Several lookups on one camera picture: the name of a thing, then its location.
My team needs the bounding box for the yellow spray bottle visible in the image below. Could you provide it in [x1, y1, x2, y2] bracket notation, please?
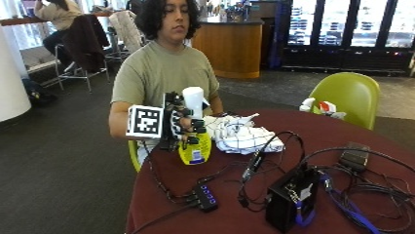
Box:
[179, 86, 215, 167]

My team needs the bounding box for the the person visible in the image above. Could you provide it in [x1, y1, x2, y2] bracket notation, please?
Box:
[108, 0, 227, 168]

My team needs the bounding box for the white round pillar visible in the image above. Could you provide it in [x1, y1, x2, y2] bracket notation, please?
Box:
[0, 25, 34, 124]

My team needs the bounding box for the wooden counter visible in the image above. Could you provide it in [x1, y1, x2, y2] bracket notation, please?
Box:
[191, 15, 267, 80]

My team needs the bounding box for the black arched cable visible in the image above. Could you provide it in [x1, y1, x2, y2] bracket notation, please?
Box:
[300, 146, 415, 176]

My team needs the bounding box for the blue cable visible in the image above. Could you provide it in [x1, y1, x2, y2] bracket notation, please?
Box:
[295, 175, 384, 234]

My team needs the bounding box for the black cable connector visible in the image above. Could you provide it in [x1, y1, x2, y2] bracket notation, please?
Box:
[240, 150, 267, 183]

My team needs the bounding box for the black hub with blue lights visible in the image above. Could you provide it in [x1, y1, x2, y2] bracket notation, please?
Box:
[188, 182, 221, 215]

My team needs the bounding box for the black bag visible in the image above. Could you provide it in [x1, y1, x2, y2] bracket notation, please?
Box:
[22, 77, 59, 106]

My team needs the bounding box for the metal chair with dark jacket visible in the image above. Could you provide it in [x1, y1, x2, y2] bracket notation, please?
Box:
[54, 14, 114, 94]

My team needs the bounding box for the black looped cable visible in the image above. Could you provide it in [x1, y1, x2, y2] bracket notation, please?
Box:
[236, 130, 308, 213]

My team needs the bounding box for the green chair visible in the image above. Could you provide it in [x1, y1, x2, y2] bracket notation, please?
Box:
[308, 71, 382, 132]
[128, 139, 146, 174]

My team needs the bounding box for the black power adapter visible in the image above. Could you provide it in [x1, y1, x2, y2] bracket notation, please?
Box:
[337, 141, 373, 173]

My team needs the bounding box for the bundle of black cables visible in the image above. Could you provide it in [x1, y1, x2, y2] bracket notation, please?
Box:
[318, 165, 415, 234]

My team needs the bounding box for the thin black hub cable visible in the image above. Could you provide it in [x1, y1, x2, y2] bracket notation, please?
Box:
[130, 202, 197, 234]

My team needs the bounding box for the white marker cube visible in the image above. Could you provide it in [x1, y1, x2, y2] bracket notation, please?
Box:
[126, 103, 167, 140]

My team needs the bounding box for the glass door drinks fridge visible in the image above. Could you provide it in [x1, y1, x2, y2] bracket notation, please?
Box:
[280, 0, 415, 72]

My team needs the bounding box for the black electronics box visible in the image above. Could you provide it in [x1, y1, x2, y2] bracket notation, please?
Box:
[264, 165, 322, 234]

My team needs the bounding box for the black glove cable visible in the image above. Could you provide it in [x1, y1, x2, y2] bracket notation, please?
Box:
[144, 141, 205, 203]

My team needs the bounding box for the white checked cloth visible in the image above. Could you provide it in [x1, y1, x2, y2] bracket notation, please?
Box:
[201, 112, 287, 156]

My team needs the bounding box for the white jacket on chair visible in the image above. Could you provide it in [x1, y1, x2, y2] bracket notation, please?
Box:
[107, 10, 146, 56]

